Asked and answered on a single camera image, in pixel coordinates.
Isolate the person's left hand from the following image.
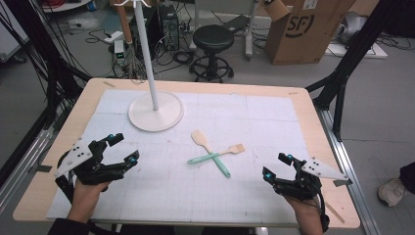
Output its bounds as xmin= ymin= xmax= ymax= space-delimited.
xmin=66 ymin=179 xmax=113 ymax=223

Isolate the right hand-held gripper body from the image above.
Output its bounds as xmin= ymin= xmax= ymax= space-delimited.
xmin=271 ymin=157 xmax=349 ymax=201

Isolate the grey tape strip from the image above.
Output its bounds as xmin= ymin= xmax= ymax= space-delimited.
xmin=333 ymin=178 xmax=353 ymax=188
xmin=28 ymin=164 xmax=54 ymax=173

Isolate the black computer tower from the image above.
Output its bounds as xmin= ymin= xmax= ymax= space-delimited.
xmin=159 ymin=4 xmax=181 ymax=52

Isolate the aluminium rail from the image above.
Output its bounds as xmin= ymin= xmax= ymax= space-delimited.
xmin=315 ymin=107 xmax=382 ymax=235
xmin=0 ymin=128 xmax=55 ymax=213

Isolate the white metal stand leg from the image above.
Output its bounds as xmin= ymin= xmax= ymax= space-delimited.
xmin=244 ymin=0 xmax=259 ymax=62

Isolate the black round stool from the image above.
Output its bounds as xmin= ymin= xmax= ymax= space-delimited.
xmin=189 ymin=23 xmax=235 ymax=83

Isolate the white power strip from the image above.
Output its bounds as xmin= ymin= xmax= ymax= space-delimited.
xmin=103 ymin=30 xmax=124 ymax=44

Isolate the thin wooden stick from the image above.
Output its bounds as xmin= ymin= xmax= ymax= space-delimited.
xmin=324 ymin=200 xmax=346 ymax=225

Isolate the white flat board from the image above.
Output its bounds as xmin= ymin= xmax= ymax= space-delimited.
xmin=324 ymin=41 xmax=389 ymax=60

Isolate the small device with green display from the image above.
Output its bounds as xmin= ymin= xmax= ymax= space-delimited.
xmin=114 ymin=39 xmax=127 ymax=66

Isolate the green-handled wooden spoon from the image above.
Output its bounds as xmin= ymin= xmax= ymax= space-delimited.
xmin=187 ymin=143 xmax=247 ymax=165

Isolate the person's right hand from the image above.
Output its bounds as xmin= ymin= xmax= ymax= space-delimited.
xmin=283 ymin=195 xmax=324 ymax=235

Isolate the tangle of black floor cables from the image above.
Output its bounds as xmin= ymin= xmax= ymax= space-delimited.
xmin=85 ymin=28 xmax=198 ymax=81

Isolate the white hook stand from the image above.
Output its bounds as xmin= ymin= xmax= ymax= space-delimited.
xmin=111 ymin=0 xmax=185 ymax=133

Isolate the brown cardboard box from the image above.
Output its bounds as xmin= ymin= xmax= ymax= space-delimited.
xmin=263 ymin=0 xmax=356 ymax=66

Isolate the black frame strut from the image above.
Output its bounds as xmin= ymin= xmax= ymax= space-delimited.
xmin=305 ymin=0 xmax=404 ymax=142
xmin=3 ymin=0 xmax=93 ymax=129

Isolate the beige spatula with green handle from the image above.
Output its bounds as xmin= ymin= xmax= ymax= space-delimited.
xmin=191 ymin=128 xmax=232 ymax=179

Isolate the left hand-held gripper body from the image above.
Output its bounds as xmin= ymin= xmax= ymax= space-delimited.
xmin=53 ymin=138 xmax=127 ymax=187

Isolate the white grid mat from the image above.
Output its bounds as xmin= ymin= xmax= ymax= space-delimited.
xmin=47 ymin=88 xmax=331 ymax=226

